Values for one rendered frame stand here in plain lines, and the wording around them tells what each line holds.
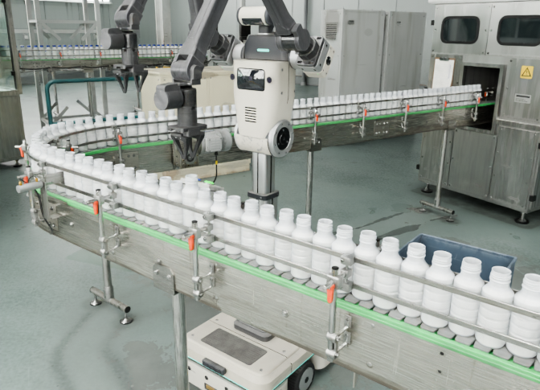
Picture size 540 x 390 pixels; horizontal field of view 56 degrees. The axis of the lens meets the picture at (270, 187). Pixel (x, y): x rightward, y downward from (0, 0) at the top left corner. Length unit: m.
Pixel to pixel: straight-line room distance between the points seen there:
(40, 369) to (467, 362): 2.19
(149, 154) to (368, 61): 5.17
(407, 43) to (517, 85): 3.64
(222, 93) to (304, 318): 4.54
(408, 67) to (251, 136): 6.35
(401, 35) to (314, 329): 7.03
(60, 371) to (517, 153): 3.86
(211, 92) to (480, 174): 2.86
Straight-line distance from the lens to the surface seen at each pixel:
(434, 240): 1.82
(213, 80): 5.63
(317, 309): 1.31
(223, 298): 1.52
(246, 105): 2.09
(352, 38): 7.41
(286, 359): 2.32
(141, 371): 2.73
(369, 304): 1.25
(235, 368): 2.28
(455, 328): 1.19
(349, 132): 3.76
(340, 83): 7.32
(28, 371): 2.90
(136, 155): 2.92
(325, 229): 1.26
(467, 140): 5.11
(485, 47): 4.98
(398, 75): 8.15
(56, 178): 2.08
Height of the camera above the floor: 1.62
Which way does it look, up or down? 17 degrees down
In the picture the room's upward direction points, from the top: 1 degrees clockwise
